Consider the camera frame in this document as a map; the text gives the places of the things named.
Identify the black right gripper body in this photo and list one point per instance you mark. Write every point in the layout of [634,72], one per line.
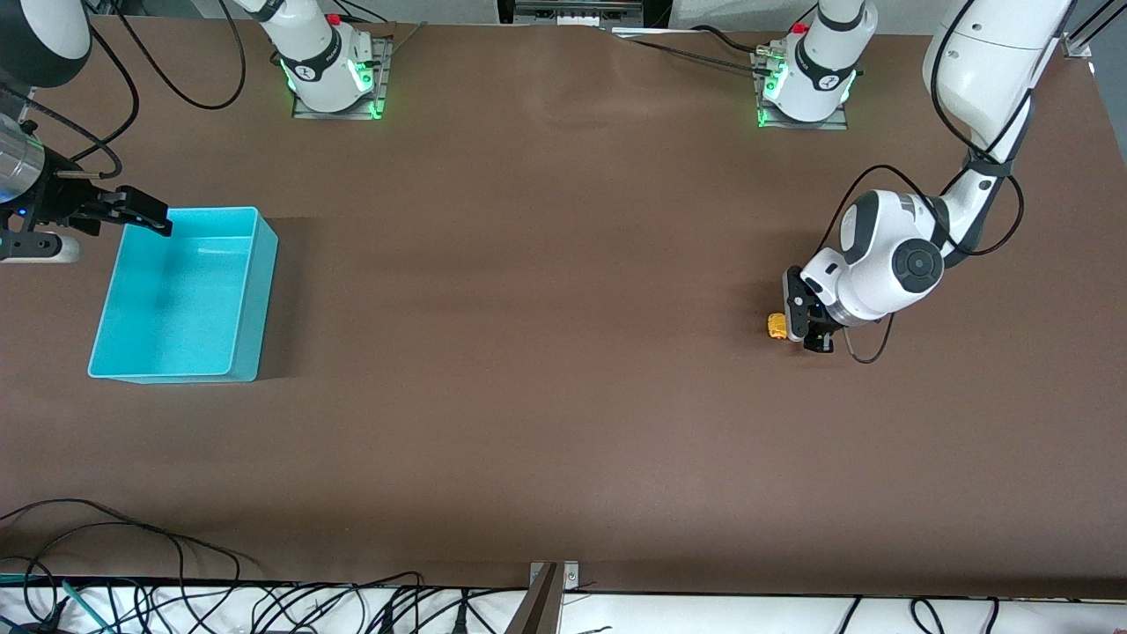
[63,201]

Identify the cyan plastic bin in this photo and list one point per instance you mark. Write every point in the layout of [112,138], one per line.
[176,299]

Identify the aluminium frame profile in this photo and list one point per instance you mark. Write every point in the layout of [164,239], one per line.
[1076,42]

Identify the yellow beetle toy car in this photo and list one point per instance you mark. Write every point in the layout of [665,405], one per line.
[777,328]

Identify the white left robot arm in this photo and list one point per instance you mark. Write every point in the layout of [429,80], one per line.
[880,273]

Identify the silver metal bracket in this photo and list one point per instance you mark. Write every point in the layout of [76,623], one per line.
[572,577]

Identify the brown table cover mat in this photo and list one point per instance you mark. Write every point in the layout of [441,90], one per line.
[563,396]

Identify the dark grey metal bar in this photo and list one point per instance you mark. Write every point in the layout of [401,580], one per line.
[537,612]

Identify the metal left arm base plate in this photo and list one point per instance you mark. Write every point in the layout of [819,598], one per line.
[832,126]

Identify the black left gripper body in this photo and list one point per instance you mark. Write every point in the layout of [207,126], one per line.
[821,335]

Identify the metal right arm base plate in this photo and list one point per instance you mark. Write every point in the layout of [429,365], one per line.
[381,79]

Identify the black metal frame stand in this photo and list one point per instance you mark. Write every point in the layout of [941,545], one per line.
[572,11]

